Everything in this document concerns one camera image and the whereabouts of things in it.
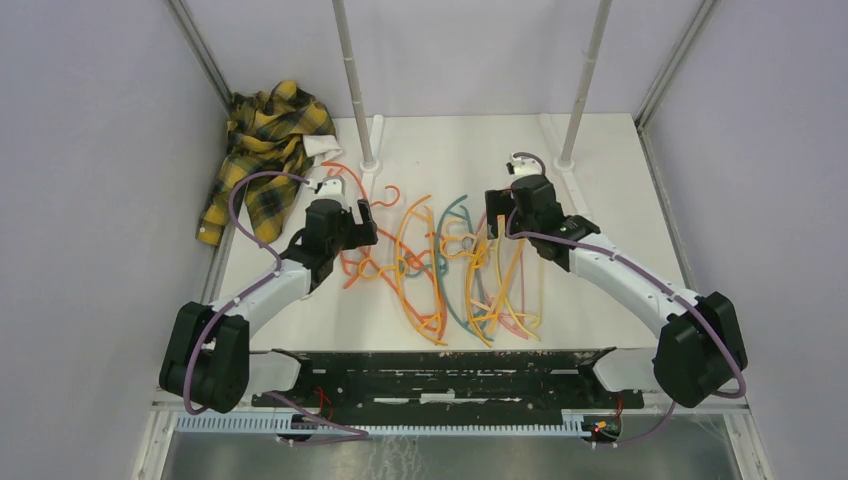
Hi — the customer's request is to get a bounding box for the teal hanger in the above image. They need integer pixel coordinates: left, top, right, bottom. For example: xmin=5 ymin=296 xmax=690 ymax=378
xmin=429 ymin=194 xmax=476 ymax=335

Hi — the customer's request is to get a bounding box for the left grey rack pole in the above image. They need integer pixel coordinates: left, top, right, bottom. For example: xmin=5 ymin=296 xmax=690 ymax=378
xmin=331 ymin=0 xmax=385 ymax=174

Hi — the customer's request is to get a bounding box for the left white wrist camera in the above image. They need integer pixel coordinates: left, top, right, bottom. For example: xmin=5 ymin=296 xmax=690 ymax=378
xmin=308 ymin=176 xmax=349 ymax=210

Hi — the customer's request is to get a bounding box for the right grey rack pole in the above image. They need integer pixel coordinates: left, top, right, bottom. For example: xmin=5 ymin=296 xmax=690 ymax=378
xmin=557 ymin=0 xmax=613 ymax=171

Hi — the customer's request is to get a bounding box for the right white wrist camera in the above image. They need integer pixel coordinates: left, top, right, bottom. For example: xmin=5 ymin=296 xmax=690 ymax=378
xmin=506 ymin=152 xmax=546 ymax=180

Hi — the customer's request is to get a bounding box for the yellow plaid shirt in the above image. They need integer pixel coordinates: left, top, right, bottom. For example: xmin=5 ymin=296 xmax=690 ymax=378
xmin=196 ymin=80 xmax=337 ymax=246

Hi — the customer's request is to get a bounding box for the white slotted cable duct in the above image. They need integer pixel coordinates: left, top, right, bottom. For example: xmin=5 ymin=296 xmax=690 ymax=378
xmin=174 ymin=410 xmax=598 ymax=439

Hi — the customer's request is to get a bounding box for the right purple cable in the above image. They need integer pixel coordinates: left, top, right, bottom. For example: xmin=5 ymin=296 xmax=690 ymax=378
xmin=506 ymin=152 xmax=749 ymax=400

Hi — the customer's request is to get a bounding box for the pink hanger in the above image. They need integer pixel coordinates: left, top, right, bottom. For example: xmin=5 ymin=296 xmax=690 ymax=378
xmin=473 ymin=211 xmax=531 ymax=340

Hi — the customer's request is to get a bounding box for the pale yellow hanger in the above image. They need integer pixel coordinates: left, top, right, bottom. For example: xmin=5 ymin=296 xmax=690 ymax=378
xmin=497 ymin=258 xmax=544 ymax=340

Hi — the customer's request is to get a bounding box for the grey rack pole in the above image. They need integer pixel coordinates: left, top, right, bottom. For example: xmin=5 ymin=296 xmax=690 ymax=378
xmin=557 ymin=0 xmax=613 ymax=171
xmin=331 ymin=0 xmax=385 ymax=174

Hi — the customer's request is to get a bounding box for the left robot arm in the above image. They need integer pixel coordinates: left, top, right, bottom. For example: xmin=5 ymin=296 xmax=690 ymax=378
xmin=159 ymin=198 xmax=378 ymax=415

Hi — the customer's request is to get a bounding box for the amber yellow hanger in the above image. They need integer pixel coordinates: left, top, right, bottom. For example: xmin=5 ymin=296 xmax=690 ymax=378
xmin=393 ymin=194 xmax=448 ymax=347

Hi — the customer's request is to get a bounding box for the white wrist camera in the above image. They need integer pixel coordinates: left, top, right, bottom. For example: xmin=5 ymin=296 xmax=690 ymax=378
xmin=506 ymin=152 xmax=546 ymax=180
xmin=308 ymin=176 xmax=349 ymax=210

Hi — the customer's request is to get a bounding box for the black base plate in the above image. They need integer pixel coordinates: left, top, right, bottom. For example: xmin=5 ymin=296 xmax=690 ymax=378
xmin=279 ymin=350 xmax=645 ymax=427

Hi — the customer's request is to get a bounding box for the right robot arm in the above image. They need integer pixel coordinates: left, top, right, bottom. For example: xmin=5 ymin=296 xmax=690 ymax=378
xmin=485 ymin=174 xmax=748 ymax=408

